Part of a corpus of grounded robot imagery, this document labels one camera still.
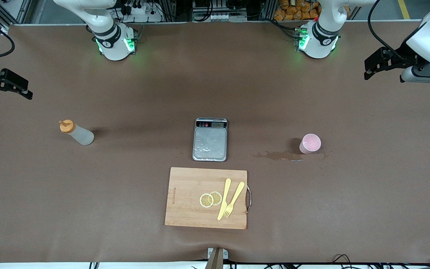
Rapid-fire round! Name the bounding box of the translucent sauce bottle orange cap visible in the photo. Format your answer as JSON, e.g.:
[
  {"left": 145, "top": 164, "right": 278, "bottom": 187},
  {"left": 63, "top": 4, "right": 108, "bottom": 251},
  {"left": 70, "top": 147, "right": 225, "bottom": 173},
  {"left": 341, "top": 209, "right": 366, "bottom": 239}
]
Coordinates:
[{"left": 59, "top": 119, "right": 95, "bottom": 146}]

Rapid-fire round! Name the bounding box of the pink plastic cup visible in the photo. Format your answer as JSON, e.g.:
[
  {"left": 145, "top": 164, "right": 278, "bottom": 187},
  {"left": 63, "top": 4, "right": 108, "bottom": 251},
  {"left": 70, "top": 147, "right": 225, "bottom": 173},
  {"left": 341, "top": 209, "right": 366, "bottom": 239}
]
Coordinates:
[{"left": 299, "top": 133, "right": 322, "bottom": 155}]

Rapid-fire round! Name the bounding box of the orange snack packets pile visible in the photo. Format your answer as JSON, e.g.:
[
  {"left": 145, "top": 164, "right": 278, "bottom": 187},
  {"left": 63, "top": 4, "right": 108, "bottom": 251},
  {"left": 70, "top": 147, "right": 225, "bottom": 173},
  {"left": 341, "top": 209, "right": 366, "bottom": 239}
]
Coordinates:
[{"left": 274, "top": 0, "right": 322, "bottom": 21}]

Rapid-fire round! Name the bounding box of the spilled brown liquid puddle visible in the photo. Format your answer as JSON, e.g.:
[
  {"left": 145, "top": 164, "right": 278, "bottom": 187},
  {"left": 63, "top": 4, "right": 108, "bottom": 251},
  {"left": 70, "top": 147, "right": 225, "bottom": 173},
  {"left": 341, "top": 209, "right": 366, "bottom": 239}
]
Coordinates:
[{"left": 252, "top": 150, "right": 304, "bottom": 162}]

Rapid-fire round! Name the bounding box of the white power strip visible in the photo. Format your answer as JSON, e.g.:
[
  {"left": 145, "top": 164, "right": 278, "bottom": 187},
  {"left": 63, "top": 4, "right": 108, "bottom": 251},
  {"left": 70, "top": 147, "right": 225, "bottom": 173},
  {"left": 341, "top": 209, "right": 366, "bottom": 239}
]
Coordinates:
[{"left": 120, "top": 0, "right": 163, "bottom": 22}]

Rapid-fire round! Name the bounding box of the white connector strip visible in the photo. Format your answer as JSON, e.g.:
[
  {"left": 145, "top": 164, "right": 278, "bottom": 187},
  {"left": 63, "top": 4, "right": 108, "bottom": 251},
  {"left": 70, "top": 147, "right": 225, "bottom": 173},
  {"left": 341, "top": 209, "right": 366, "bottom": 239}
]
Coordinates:
[{"left": 193, "top": 11, "right": 247, "bottom": 22}]

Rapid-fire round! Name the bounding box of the silver digital kitchen scale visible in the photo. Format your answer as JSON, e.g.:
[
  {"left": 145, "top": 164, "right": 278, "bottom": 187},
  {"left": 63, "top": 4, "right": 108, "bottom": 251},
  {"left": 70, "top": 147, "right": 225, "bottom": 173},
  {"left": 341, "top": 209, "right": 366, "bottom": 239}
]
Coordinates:
[{"left": 192, "top": 117, "right": 228, "bottom": 162}]

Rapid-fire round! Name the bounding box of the yellow plastic fork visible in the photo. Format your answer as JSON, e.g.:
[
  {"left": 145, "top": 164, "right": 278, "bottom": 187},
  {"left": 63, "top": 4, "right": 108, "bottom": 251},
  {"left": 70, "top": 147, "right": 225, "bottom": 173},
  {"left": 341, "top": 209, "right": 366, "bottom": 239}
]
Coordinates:
[{"left": 223, "top": 181, "right": 246, "bottom": 218}]

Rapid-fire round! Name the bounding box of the yellow plastic knife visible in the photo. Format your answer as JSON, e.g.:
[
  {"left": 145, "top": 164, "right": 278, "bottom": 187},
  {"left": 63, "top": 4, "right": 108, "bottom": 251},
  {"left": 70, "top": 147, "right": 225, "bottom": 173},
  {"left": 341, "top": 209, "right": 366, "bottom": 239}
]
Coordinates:
[{"left": 217, "top": 178, "right": 232, "bottom": 221}]

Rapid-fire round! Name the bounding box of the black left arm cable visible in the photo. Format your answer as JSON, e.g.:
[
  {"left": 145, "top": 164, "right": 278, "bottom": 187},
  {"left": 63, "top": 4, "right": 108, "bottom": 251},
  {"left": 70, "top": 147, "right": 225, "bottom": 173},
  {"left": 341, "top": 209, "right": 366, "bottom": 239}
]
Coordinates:
[{"left": 367, "top": 0, "right": 403, "bottom": 59}]

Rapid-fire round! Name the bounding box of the aluminium frame strut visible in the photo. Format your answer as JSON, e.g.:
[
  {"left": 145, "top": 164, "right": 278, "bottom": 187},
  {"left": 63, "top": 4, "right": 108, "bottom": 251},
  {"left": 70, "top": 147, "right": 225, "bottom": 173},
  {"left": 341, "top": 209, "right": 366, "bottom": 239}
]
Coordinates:
[{"left": 0, "top": 0, "right": 32, "bottom": 25}]

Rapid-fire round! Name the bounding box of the wooden cutting board metal handle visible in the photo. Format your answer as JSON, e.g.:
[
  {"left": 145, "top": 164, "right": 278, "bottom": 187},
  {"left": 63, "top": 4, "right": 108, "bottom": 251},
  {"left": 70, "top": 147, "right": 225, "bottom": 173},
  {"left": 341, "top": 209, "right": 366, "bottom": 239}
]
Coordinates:
[{"left": 164, "top": 167, "right": 253, "bottom": 230}]

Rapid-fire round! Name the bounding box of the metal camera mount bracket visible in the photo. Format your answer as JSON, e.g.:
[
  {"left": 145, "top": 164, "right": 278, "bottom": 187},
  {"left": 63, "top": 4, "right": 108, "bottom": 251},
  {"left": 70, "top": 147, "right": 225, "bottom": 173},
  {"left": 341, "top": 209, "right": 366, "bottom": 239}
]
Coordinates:
[{"left": 207, "top": 247, "right": 229, "bottom": 269}]

